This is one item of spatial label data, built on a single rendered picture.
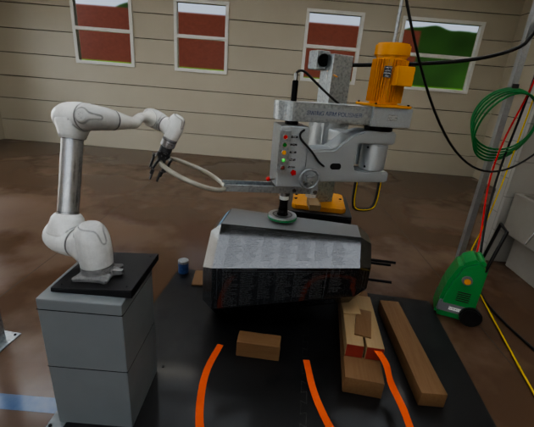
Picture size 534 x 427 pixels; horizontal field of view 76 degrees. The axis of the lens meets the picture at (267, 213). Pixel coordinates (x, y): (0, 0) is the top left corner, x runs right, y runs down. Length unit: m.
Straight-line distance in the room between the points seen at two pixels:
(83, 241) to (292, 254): 1.30
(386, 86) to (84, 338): 2.31
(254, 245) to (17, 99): 8.72
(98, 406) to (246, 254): 1.19
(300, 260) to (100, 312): 1.27
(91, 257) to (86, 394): 0.74
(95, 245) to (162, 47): 7.33
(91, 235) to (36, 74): 8.47
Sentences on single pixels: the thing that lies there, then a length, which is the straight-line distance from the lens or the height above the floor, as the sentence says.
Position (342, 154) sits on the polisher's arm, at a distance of 2.50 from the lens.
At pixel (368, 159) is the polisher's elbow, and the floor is 1.32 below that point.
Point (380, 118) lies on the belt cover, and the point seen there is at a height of 1.63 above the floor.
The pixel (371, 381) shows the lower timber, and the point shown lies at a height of 0.14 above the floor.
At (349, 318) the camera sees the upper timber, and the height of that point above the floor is 0.24.
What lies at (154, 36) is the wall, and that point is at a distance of 8.89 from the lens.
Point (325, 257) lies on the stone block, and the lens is 2.42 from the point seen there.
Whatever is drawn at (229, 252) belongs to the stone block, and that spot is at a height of 0.68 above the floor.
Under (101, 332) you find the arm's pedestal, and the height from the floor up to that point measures 0.64.
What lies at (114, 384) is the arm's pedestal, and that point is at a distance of 2.09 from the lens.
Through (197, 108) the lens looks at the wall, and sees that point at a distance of 8.62.
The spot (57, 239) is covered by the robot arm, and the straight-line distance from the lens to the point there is 1.97.
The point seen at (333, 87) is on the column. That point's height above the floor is 1.79.
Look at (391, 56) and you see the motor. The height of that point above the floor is 2.01.
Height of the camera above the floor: 1.80
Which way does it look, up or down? 21 degrees down
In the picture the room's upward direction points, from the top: 5 degrees clockwise
